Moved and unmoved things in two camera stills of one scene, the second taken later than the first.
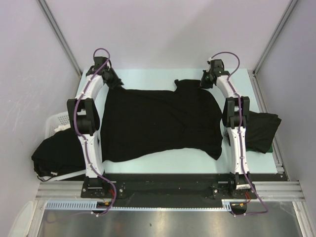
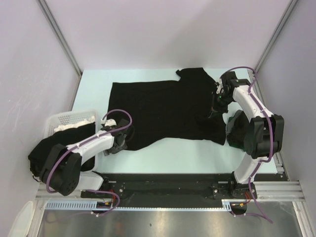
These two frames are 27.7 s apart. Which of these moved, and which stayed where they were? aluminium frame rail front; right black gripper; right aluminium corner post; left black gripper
Moved: right black gripper; left black gripper
Stayed: right aluminium corner post; aluminium frame rail front
